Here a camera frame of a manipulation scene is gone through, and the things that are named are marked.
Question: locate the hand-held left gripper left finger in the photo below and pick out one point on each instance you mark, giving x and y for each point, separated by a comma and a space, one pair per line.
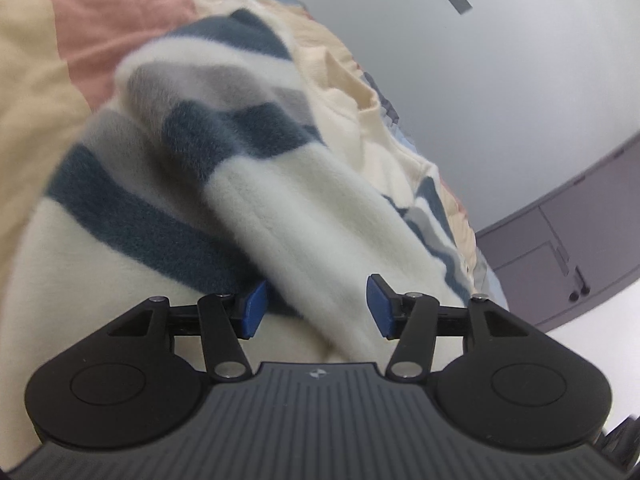
254, 310

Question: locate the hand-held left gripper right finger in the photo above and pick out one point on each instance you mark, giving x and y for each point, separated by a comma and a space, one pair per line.
380, 307

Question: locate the striped fleece blanket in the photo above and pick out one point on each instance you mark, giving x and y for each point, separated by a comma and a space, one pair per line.
280, 220

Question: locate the grey door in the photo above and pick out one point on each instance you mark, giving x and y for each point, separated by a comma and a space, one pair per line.
565, 215

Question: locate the patchwork bed quilt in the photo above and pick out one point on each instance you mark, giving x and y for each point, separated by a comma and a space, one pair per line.
75, 10

